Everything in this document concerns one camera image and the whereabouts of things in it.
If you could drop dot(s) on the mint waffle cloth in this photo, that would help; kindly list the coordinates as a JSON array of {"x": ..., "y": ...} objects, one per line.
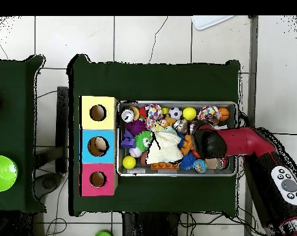
[{"x": 171, "y": 129}]

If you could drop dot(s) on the cream waffle cloth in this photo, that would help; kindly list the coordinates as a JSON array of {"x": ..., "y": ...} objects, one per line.
[{"x": 165, "y": 150}]

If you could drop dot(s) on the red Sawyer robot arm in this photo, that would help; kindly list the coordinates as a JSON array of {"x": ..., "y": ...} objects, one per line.
[{"x": 244, "y": 142}]

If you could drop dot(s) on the small orange basketball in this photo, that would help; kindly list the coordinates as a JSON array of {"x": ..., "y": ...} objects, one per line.
[{"x": 224, "y": 113}]

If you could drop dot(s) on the yellow tennis-style ball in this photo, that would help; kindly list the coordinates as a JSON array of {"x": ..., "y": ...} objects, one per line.
[{"x": 189, "y": 113}]

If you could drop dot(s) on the small soccer ball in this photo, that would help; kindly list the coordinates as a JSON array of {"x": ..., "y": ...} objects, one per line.
[{"x": 175, "y": 113}]

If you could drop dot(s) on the polka dot cloth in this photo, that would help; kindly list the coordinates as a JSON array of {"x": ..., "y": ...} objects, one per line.
[{"x": 153, "y": 114}]

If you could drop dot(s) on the green spiky toy with eyes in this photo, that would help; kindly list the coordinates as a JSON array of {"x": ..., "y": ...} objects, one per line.
[{"x": 142, "y": 140}]

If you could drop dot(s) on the purple spiky ball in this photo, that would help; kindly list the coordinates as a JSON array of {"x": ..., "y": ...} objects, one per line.
[{"x": 136, "y": 127}]

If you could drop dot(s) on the black and white can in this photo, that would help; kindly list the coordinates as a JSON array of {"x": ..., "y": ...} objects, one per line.
[{"x": 127, "y": 115}]

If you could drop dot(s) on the smooth yellow ball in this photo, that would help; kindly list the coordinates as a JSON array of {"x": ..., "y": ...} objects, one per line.
[{"x": 129, "y": 162}]

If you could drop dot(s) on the white tray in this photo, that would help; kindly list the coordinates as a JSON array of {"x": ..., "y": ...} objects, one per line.
[{"x": 207, "y": 22}]

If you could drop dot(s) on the lime green bowl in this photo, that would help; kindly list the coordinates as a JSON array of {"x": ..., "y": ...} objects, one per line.
[
  {"x": 103, "y": 234},
  {"x": 3, "y": 173}
]

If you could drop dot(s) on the dark green side table cloth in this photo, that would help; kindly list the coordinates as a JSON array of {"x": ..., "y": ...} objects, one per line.
[{"x": 13, "y": 73}]

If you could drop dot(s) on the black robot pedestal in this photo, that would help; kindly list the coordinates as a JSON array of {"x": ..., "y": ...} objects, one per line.
[{"x": 150, "y": 226}]

